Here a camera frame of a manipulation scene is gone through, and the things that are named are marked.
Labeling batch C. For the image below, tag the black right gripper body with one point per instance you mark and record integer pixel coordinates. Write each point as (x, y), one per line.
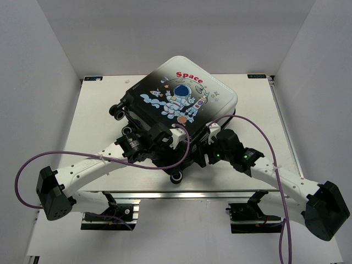
(215, 153)

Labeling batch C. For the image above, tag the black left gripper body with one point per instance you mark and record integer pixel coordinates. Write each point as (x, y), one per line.
(161, 157)

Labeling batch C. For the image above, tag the black suitcase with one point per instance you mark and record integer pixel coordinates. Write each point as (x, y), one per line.
(181, 94)

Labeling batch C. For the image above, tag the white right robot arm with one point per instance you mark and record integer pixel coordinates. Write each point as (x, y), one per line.
(319, 207)

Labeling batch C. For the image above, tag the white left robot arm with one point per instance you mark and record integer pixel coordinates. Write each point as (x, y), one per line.
(60, 191)

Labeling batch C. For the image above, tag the blue label sticker right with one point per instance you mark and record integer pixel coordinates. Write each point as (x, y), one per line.
(257, 76)

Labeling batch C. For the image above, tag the blue label sticker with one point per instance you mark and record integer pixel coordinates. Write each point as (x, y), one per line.
(93, 78)
(257, 76)

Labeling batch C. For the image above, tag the blue label sticker left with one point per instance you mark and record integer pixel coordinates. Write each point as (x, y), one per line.
(93, 78)

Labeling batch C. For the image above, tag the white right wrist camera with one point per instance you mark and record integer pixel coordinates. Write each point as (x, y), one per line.
(214, 129)

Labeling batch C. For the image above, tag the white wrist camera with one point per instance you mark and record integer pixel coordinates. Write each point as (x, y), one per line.
(214, 129)
(178, 135)

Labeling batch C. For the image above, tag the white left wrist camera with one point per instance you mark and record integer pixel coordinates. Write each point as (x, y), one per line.
(178, 135)

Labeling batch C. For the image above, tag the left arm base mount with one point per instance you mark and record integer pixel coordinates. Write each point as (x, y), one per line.
(121, 218)

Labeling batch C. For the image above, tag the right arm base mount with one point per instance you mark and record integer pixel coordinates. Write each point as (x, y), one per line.
(248, 218)

